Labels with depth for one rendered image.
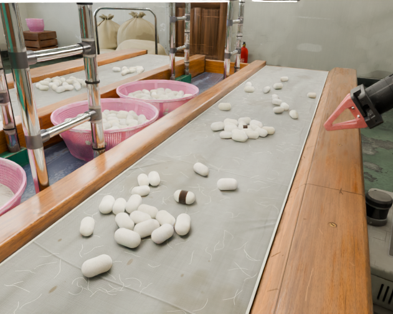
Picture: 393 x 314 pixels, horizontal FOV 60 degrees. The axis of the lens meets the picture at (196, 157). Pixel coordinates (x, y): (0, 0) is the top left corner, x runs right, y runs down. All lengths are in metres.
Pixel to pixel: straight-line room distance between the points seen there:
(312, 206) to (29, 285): 0.39
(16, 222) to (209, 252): 0.26
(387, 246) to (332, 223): 0.53
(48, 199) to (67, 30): 6.28
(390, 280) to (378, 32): 4.44
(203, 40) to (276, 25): 1.08
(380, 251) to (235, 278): 0.63
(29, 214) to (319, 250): 0.39
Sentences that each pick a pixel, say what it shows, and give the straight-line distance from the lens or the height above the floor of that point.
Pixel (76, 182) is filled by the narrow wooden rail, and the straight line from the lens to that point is 0.59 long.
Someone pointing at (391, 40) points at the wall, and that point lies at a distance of 5.23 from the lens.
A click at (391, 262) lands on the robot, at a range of 0.99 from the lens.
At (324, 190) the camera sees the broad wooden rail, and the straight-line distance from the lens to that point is 0.60.
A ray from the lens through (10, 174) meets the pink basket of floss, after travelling 0.70.
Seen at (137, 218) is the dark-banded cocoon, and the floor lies 0.75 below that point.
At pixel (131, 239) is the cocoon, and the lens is 0.46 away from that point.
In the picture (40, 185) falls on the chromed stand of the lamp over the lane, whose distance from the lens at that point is 0.60.
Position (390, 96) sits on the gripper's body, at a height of 0.89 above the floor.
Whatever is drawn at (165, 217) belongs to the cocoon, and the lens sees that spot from 0.50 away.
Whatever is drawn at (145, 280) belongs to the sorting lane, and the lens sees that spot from 0.43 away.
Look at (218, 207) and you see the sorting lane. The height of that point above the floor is 0.74.
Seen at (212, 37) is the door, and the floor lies 0.50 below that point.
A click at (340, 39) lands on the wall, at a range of 5.18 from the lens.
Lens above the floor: 1.05
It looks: 25 degrees down
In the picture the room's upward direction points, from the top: 2 degrees clockwise
